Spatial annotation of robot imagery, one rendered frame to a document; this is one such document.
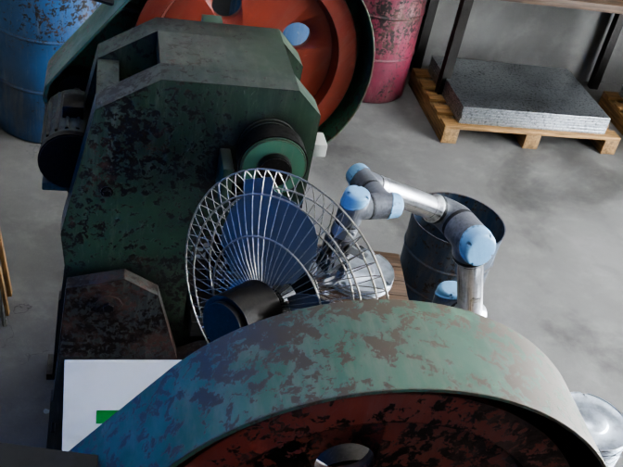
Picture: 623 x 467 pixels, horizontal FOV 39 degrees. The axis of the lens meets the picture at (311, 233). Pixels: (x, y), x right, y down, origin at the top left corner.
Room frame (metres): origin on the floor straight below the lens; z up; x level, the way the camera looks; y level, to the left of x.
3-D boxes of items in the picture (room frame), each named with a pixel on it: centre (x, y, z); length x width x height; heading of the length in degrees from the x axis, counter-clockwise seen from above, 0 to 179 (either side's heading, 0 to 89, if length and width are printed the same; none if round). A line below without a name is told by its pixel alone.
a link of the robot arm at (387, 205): (2.18, -0.17, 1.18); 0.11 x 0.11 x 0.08; 31
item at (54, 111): (2.30, 0.77, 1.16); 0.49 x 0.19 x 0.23; 17
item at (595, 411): (2.48, -1.18, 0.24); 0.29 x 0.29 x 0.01
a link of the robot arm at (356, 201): (2.11, -0.10, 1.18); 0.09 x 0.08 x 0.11; 121
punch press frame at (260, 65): (2.25, 0.36, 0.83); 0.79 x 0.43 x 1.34; 107
